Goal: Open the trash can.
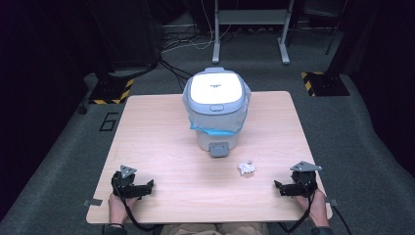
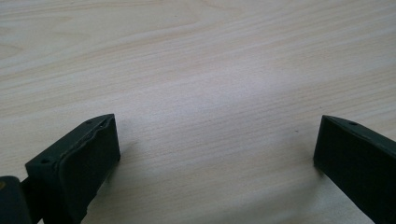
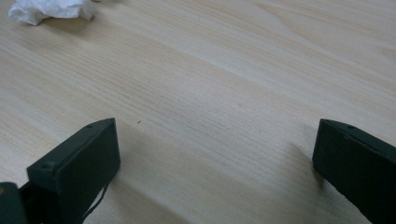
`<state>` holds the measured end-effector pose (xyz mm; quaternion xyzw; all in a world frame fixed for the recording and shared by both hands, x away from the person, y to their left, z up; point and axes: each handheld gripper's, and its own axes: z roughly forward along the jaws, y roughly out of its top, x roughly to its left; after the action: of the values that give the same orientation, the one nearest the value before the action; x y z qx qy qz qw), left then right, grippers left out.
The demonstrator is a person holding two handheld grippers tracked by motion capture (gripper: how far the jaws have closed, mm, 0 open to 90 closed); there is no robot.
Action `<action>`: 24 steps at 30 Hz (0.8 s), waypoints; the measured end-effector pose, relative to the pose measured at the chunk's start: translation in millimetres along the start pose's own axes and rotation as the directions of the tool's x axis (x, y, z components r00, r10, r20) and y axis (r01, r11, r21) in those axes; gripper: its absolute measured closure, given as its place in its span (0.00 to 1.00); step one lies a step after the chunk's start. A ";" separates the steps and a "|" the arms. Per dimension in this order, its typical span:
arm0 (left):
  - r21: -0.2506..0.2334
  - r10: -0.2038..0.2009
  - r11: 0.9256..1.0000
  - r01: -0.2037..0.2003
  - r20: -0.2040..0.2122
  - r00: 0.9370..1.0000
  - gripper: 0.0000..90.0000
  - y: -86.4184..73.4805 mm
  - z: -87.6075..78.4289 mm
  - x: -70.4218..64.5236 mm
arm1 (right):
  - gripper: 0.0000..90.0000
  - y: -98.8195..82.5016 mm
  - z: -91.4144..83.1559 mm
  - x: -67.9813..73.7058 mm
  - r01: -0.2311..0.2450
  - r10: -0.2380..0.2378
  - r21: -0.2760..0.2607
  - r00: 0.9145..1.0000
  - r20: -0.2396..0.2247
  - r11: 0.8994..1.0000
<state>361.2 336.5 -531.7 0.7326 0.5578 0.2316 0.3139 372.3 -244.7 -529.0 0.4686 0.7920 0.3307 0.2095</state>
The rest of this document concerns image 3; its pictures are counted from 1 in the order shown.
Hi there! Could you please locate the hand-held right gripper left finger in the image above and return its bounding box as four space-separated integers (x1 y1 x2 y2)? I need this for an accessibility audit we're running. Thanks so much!
19 118 121 224

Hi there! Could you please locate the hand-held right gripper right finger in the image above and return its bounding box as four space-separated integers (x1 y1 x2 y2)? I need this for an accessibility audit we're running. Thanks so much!
312 118 396 224

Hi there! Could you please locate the crumpled white tissue paper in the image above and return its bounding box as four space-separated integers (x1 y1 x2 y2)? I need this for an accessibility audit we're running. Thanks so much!
7 0 97 26

